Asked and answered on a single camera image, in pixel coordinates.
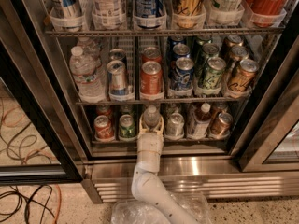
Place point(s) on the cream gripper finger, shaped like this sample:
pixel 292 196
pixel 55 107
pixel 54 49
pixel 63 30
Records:
pixel 142 127
pixel 159 129

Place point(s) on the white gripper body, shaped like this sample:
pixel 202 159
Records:
pixel 149 144

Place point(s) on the clear water bottle bottom shelf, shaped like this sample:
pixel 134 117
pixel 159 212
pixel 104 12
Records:
pixel 151 117

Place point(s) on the clear water bottle shelf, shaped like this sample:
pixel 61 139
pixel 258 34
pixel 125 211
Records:
pixel 90 83
pixel 151 117

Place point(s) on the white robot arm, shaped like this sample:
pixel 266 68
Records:
pixel 146 184

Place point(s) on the silver can bottom shelf front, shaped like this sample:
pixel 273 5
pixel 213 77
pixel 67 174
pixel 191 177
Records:
pixel 175 125

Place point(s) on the silver can shelf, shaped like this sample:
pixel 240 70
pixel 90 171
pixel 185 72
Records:
pixel 173 108
pixel 175 125

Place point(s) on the green can bottom shelf front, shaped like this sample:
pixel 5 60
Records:
pixel 126 126

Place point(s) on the silver can bottom shelf rear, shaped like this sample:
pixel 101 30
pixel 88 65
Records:
pixel 173 108

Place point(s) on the green can bottom shelf rear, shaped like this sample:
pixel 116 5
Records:
pixel 128 110

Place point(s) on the red can bottom shelf front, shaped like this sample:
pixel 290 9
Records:
pixel 103 127

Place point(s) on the red can shelf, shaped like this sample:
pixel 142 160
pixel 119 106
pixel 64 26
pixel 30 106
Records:
pixel 104 110
pixel 103 127

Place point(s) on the brown juice bottle white cap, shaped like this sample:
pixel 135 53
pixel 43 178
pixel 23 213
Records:
pixel 199 121

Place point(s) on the red can bottom shelf rear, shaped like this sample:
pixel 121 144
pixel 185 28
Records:
pixel 104 110

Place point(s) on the orange can front middle shelf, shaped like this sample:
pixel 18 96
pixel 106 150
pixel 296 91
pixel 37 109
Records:
pixel 151 78

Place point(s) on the orange can shelf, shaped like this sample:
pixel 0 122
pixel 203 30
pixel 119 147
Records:
pixel 151 78
pixel 151 54

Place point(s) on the copper can bottom shelf front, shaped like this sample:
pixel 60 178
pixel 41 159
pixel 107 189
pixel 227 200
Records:
pixel 221 124

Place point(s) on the copper can shelf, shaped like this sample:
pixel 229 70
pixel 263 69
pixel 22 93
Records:
pixel 219 107
pixel 221 124

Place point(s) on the copper can bottom shelf rear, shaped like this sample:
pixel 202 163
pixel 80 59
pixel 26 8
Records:
pixel 219 107

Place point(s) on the clear water bottle middle shelf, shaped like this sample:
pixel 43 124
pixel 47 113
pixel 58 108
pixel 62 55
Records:
pixel 90 83

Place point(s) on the orange can rear middle shelf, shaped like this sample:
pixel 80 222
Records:
pixel 151 54

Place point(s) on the rear water bottle middle shelf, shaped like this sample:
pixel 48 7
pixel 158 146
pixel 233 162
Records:
pixel 90 47

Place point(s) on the left glass fridge door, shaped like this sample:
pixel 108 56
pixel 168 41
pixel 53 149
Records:
pixel 33 139

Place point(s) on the glass fridge door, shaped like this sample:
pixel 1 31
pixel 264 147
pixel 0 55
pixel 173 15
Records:
pixel 275 146
pixel 33 139

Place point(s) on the right glass fridge door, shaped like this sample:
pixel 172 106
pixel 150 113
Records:
pixel 275 146

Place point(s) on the yellow can top shelf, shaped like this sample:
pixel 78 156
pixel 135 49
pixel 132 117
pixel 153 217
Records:
pixel 187 12

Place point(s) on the white label bottle top shelf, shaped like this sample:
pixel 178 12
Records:
pixel 111 12

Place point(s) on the green white can top shelf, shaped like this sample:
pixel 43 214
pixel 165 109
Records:
pixel 224 11

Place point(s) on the blue white can top shelf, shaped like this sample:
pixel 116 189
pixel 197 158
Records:
pixel 67 9

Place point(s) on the silver blue can front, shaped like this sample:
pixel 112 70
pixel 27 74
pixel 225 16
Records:
pixel 117 76

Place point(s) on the silver blue can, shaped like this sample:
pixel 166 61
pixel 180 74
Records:
pixel 117 76
pixel 117 54

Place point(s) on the clear plastic bin on floor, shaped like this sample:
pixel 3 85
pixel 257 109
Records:
pixel 138 212

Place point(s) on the silver blue can rear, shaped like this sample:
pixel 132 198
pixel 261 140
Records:
pixel 117 54

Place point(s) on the blue can middle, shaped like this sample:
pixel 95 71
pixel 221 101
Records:
pixel 180 50

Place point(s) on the green can middle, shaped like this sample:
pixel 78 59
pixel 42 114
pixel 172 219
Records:
pixel 207 51

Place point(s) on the gold can front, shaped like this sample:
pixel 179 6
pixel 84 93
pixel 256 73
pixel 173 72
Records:
pixel 242 75

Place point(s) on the gold can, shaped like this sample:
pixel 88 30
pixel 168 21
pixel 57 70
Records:
pixel 231 40
pixel 235 55
pixel 242 75

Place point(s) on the gold can middle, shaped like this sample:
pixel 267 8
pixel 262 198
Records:
pixel 235 55

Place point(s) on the gold can rear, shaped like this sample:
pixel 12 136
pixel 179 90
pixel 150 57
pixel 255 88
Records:
pixel 231 40

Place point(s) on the red coca cola can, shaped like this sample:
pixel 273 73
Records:
pixel 265 13

